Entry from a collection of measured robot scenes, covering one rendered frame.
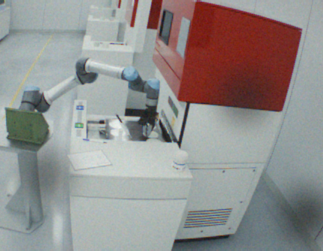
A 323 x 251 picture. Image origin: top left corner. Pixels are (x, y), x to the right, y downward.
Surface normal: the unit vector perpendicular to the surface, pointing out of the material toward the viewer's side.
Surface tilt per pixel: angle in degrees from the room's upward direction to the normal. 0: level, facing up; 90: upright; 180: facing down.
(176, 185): 90
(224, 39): 90
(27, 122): 90
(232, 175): 90
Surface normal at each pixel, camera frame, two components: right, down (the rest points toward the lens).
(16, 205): 0.05, 0.45
